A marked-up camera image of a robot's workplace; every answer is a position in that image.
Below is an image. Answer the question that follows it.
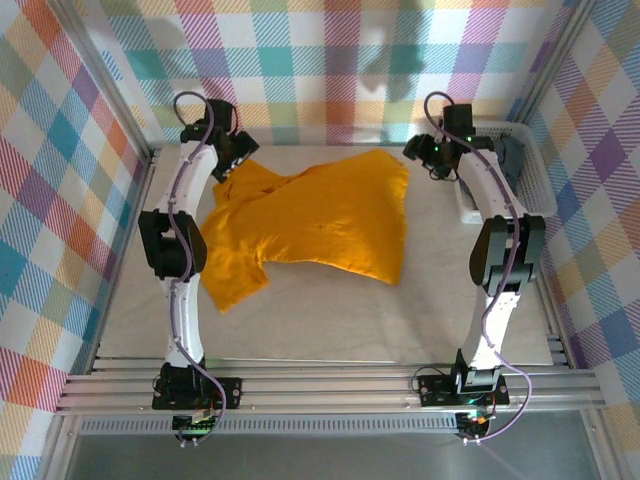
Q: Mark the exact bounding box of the yellow t-shirt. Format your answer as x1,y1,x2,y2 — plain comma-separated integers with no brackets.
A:
199,148,410,315

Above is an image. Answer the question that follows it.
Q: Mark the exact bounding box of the grey t-shirt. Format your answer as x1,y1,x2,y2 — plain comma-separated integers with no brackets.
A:
492,135,526,189

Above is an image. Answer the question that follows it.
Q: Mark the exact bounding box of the white plastic basket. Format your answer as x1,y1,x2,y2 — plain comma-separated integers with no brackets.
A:
452,122,559,225

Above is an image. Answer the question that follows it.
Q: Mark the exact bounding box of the grey metal panel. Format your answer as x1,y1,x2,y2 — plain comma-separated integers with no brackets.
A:
62,432,604,480

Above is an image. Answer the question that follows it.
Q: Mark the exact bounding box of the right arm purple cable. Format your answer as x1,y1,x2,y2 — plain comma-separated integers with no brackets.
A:
423,91,534,445

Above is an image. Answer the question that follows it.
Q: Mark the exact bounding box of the aluminium frame post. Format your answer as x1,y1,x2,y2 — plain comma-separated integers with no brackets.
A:
47,0,162,169
504,0,604,126

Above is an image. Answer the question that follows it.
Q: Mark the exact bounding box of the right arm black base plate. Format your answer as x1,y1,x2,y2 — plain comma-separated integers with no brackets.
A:
416,373,511,407

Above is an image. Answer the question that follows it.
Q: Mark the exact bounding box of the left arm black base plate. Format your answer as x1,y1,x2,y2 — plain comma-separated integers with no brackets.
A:
151,375,244,412

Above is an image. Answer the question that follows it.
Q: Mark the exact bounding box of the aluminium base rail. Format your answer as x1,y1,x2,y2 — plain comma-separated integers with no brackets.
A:
53,355,607,416

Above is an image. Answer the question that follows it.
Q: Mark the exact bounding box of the grey slotted cable duct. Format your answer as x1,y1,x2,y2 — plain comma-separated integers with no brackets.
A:
78,417,462,437

